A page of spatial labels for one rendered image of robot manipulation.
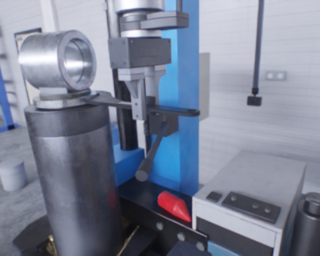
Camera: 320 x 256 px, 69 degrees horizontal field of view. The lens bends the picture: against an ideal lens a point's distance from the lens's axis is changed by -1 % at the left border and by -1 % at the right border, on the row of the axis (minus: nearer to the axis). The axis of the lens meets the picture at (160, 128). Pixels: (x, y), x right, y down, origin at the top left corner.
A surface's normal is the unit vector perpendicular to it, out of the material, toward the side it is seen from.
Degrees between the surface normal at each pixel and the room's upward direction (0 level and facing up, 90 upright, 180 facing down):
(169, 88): 90
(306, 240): 90
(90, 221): 90
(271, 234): 90
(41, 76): 115
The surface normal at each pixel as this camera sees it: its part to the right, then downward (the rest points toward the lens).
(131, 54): 0.81, 0.14
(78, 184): 0.29, 0.28
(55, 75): -0.30, 0.61
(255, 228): -0.61, 0.27
